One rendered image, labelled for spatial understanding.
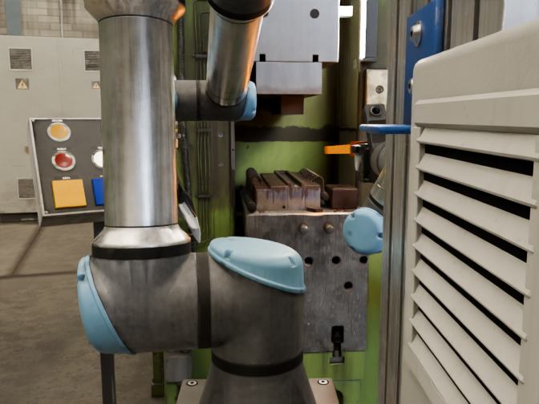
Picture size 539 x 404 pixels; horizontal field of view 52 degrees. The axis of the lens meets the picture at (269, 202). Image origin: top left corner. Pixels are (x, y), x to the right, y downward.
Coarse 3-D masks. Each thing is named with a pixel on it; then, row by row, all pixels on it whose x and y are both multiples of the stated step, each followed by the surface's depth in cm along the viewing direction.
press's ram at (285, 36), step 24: (288, 0) 163; (312, 0) 163; (336, 0) 164; (264, 24) 163; (288, 24) 164; (312, 24) 164; (336, 24) 165; (264, 48) 164; (288, 48) 165; (312, 48) 165; (336, 48) 166
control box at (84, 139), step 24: (48, 120) 147; (72, 120) 150; (96, 120) 153; (48, 144) 144; (72, 144) 147; (96, 144) 150; (48, 168) 142; (72, 168) 145; (96, 168) 148; (48, 192) 139; (48, 216) 138; (72, 216) 142; (96, 216) 146
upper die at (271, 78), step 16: (256, 64) 165; (272, 64) 165; (288, 64) 165; (304, 64) 166; (320, 64) 166; (256, 80) 165; (272, 80) 166; (288, 80) 166; (304, 80) 167; (320, 80) 167; (272, 96) 186; (304, 96) 186
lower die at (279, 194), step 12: (252, 180) 195; (264, 180) 194; (276, 180) 186; (300, 180) 177; (252, 192) 190; (264, 192) 171; (276, 192) 171; (288, 192) 171; (300, 192) 172; (312, 192) 172; (264, 204) 171; (276, 204) 172; (288, 204) 172; (300, 204) 172; (312, 204) 173
